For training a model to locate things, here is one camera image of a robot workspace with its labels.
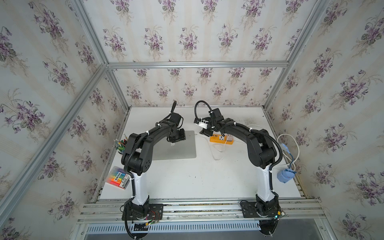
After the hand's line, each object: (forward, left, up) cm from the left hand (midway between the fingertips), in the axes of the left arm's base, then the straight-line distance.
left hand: (183, 138), depth 98 cm
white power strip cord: (-15, -70, -6) cm, 72 cm away
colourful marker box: (-25, +36, -2) cm, 44 cm away
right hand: (+8, -14, +3) cm, 17 cm away
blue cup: (-26, -56, +5) cm, 62 cm away
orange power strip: (0, -24, 0) cm, 24 cm away
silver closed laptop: (-5, +13, -5) cm, 15 cm away
